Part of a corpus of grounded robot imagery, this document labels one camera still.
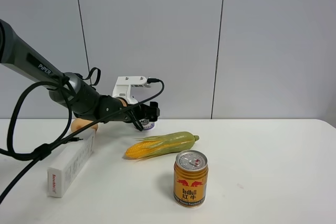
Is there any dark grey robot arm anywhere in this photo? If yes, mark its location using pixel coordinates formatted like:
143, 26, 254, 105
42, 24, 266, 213
1, 20, 160, 123

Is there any gold Red Bull can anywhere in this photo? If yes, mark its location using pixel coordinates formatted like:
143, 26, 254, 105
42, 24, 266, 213
173, 150, 208, 207

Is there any white toothpaste box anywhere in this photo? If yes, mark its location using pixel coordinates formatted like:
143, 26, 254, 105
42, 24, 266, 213
47, 129, 96, 198

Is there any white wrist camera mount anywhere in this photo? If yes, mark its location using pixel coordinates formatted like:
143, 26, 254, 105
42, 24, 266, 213
112, 76, 151, 105

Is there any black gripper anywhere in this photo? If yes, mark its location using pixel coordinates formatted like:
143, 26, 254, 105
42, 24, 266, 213
124, 101, 160, 123

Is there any beige peach fruit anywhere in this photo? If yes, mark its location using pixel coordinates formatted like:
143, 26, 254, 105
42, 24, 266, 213
70, 118, 92, 132

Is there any purple white yogurt cup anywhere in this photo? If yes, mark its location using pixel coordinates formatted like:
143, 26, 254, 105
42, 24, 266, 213
133, 119, 155, 131

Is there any corn cob with husk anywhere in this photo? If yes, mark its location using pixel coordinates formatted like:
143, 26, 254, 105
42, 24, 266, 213
124, 131, 200, 159

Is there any black camera cable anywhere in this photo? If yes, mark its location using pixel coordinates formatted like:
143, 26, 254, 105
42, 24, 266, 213
0, 77, 165, 210

